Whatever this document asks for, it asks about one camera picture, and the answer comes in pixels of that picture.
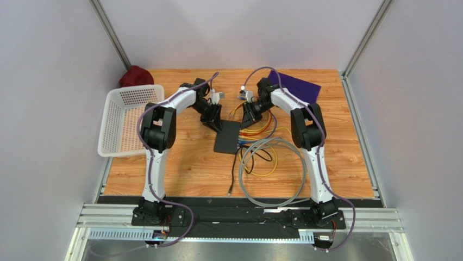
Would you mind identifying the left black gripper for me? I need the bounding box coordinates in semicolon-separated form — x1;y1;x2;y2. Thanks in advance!
191;101;223;133

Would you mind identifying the yellow network cable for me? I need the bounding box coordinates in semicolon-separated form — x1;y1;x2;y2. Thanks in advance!
228;100;293;178

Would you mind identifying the orange network cable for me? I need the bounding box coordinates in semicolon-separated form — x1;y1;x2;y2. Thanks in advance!
239;110;273;136

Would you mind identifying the black network switch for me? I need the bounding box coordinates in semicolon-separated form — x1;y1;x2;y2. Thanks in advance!
213;120;240;154

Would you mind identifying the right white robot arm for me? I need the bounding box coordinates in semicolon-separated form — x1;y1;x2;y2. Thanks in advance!
241;78;339;227

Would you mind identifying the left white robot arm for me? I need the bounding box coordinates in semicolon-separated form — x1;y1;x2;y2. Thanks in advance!
132;78;222;226

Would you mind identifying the purple cloth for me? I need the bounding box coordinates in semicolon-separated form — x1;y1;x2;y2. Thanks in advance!
278;72;321;104

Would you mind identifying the dark red cloth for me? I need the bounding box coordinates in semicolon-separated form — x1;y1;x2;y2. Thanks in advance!
118;65;154;88

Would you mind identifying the white plastic basket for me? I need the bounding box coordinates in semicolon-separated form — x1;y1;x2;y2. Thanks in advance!
97;84;165;157

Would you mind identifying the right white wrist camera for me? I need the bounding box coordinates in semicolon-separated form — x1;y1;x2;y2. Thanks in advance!
237;85;254;103

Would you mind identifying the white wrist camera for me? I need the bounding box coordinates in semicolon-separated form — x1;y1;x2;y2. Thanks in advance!
209;90;225;104
237;85;254;103

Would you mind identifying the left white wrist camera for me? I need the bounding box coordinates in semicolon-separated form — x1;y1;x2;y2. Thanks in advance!
209;90;225;104

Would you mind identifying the blue network cable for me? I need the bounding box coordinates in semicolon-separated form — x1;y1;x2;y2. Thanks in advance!
236;112;278;146

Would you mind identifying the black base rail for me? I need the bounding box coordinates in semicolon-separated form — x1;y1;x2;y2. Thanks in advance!
131;196;346;239

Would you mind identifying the grey network cable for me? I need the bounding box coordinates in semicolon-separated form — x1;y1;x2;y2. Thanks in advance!
237;136;312;208

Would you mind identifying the aluminium frame rail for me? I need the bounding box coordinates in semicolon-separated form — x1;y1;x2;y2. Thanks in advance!
76;204;404;244

